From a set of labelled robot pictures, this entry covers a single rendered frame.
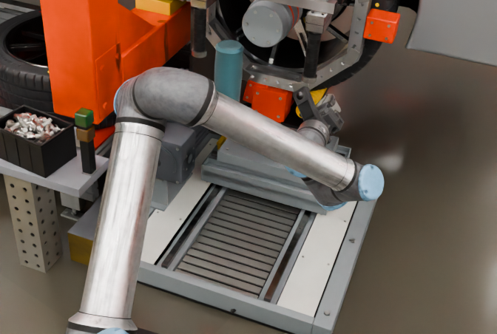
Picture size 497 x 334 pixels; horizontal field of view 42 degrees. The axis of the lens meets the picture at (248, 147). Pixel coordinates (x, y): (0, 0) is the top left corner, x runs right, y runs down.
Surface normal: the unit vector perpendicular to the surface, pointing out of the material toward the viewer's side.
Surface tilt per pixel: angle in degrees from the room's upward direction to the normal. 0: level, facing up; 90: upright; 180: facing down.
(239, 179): 90
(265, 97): 90
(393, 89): 0
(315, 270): 0
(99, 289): 43
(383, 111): 0
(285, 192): 90
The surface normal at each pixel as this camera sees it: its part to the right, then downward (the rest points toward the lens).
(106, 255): -0.19, -0.24
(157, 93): -0.36, 0.04
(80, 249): -0.35, 0.52
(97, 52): 0.94, 0.25
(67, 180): 0.07, -0.82
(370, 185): 0.59, -0.07
